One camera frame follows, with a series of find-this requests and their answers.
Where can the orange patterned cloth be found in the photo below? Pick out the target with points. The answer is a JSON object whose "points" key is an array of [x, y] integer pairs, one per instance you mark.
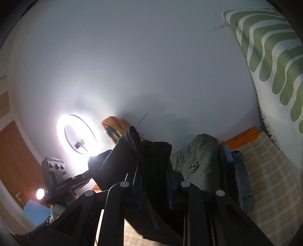
{"points": [[118, 124]]}

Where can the folded blue jeans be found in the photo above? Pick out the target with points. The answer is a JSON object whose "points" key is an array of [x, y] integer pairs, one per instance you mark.
{"points": [[243, 179]]}

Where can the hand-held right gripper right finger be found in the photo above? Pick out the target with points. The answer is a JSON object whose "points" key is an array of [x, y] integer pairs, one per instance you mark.
{"points": [[180, 196]]}

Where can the person's left forearm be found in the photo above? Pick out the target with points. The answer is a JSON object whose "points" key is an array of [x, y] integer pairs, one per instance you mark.
{"points": [[28, 234]]}

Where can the black pants with yellow stripes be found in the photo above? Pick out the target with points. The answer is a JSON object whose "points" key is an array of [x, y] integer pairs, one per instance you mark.
{"points": [[156, 160]]}

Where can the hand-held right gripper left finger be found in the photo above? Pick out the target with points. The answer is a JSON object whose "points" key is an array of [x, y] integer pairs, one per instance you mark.
{"points": [[113, 201]]}

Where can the green striped white blanket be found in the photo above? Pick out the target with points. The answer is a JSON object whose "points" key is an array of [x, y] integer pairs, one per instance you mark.
{"points": [[272, 59]]}

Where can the orange sheet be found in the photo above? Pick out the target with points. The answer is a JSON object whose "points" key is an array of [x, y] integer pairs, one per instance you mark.
{"points": [[246, 134]]}

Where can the white clip lamp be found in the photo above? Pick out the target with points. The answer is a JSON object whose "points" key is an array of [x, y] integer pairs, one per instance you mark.
{"points": [[40, 194]]}

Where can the wooden door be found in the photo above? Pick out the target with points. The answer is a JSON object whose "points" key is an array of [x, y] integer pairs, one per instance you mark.
{"points": [[19, 153]]}

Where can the folded grey pants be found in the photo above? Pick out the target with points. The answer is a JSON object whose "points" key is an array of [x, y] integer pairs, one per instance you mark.
{"points": [[196, 151]]}

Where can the blue chair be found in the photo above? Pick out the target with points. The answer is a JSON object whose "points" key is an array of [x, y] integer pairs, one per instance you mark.
{"points": [[35, 211]]}

